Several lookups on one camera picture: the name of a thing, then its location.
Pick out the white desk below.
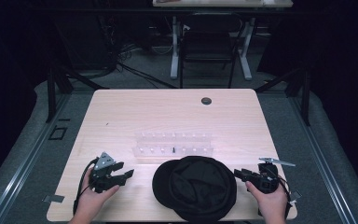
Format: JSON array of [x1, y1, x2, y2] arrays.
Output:
[[151, 0, 294, 81]]

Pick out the grey tape piece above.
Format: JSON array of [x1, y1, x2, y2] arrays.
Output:
[[42, 194, 65, 204], [290, 189, 303, 203]]

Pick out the black chair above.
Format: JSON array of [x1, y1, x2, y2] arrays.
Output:
[[178, 12, 244, 90]]

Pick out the person's left hand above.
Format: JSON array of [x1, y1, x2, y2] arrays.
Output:
[[68, 168, 121, 224]]

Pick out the clear acrylic rack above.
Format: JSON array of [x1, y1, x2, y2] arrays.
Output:
[[131, 132, 215, 159]]

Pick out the black floor cables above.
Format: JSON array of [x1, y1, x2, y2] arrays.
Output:
[[117, 61, 179, 90]]

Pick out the black hat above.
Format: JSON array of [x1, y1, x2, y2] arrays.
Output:
[[151, 155, 238, 224]]

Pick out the black metal stand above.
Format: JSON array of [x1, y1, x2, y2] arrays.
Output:
[[254, 65, 312, 127], [45, 63, 110, 124]]

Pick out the person's right hand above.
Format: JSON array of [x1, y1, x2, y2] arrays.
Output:
[[245, 181, 289, 224]]

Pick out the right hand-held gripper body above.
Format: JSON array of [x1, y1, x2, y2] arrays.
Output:
[[254, 157, 296, 195]]

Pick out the aluminium floor rail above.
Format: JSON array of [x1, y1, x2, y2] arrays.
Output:
[[0, 91, 73, 224], [287, 91, 358, 224]]

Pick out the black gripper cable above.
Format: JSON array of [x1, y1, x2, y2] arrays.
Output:
[[275, 174, 294, 219], [72, 158, 100, 216]]

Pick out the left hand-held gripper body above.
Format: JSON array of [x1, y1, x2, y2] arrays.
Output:
[[88, 151, 119, 194]]

